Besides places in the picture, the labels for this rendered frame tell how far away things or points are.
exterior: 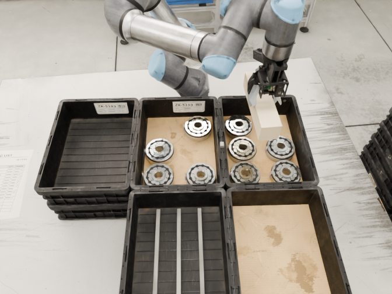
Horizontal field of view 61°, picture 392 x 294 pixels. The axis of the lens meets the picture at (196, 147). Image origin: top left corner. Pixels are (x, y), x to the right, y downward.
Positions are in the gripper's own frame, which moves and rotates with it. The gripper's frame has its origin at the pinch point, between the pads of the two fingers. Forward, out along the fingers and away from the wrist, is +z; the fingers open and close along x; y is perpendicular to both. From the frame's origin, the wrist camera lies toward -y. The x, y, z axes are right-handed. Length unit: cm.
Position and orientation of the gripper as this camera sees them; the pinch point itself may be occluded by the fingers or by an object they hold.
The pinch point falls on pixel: (261, 100)
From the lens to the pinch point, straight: 105.8
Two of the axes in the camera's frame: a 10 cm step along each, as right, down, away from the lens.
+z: 0.0, 5.8, 8.1
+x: 9.9, -0.9, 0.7
